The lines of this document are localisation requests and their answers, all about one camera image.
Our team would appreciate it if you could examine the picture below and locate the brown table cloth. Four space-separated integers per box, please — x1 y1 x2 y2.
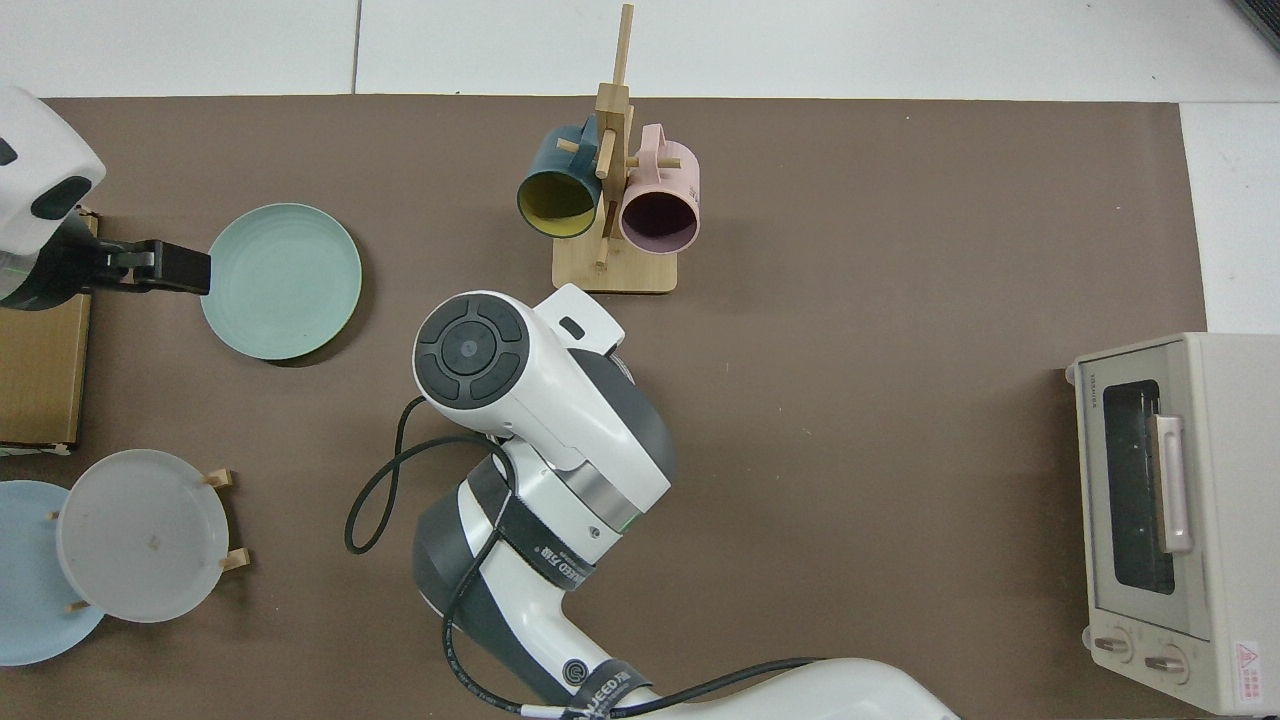
0 95 1208 720

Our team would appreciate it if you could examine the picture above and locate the wooden cup stand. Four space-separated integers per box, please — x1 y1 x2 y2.
552 3 679 295

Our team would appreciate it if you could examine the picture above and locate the pale toaster oven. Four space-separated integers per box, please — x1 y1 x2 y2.
1064 333 1280 717

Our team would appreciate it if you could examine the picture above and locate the pale green plate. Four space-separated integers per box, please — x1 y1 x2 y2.
199 203 363 362

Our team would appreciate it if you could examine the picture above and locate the wooden plate rack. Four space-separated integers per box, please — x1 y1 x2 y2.
45 468 251 613

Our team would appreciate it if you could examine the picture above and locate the dark teal cup yellow inside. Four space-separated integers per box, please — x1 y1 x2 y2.
516 114 606 239

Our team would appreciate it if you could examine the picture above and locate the pink cup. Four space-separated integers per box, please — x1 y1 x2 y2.
618 124 701 255

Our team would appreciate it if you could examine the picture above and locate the grey plate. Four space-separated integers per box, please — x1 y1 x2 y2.
56 449 231 625

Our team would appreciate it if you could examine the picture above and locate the dark grey panel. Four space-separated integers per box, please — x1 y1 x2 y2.
1228 0 1280 51

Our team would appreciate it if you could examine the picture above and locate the light blue plate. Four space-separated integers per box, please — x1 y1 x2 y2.
0 480 107 667

